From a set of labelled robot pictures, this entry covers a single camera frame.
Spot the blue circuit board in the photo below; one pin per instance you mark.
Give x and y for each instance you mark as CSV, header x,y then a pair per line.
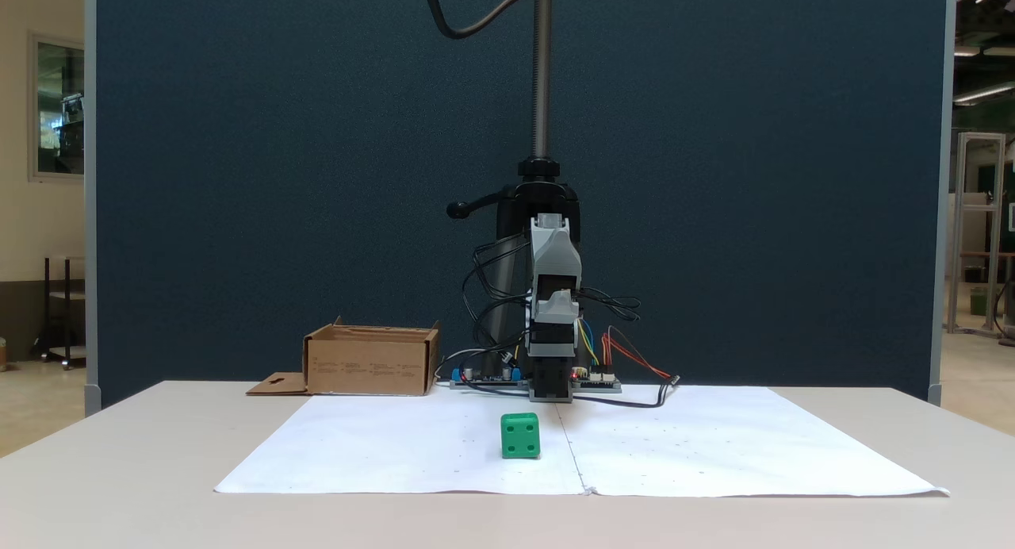
x,y
507,373

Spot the ceiling light strip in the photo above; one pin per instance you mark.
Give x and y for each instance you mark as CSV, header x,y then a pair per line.
x,y
967,51
983,93

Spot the brown cardboard box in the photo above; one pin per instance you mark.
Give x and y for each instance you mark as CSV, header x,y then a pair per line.
x,y
369,366

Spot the green die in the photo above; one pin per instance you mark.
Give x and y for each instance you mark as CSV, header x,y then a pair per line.
x,y
520,438

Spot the camera stand pole with clamp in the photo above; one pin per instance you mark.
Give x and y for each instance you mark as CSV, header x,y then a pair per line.
x,y
542,73

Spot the aluminium profile frame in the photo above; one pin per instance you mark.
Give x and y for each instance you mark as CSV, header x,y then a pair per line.
x,y
982,136

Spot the green waste bin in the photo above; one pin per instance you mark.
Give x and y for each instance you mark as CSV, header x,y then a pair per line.
x,y
979,301

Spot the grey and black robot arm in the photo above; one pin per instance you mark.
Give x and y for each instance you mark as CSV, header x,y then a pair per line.
x,y
555,255

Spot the white paper sheet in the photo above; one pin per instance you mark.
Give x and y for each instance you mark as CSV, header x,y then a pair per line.
x,y
737,446
381,446

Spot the dark blue partition panel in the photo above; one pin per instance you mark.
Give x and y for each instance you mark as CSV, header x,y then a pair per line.
x,y
277,176

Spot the black metal cart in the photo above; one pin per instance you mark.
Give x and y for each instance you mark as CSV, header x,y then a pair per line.
x,y
47,319

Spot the framed wall window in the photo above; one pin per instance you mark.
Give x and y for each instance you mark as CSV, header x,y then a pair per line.
x,y
59,105

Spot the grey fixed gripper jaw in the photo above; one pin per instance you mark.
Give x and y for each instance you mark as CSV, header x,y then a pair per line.
x,y
557,309

